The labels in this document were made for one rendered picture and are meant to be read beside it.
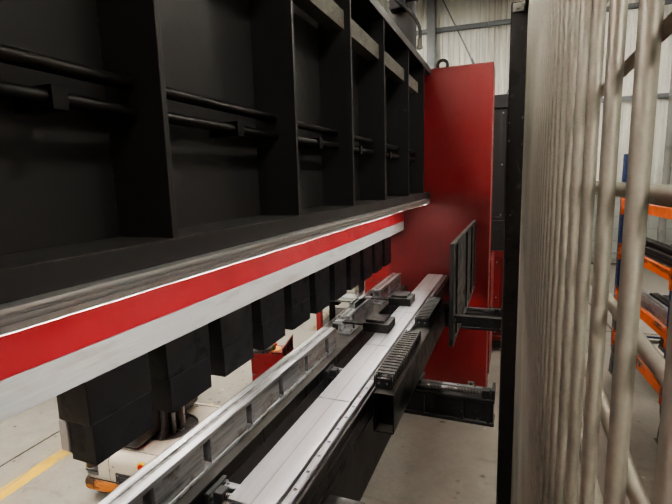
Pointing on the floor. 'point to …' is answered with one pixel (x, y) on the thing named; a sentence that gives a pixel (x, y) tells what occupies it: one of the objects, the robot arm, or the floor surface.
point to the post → (511, 250)
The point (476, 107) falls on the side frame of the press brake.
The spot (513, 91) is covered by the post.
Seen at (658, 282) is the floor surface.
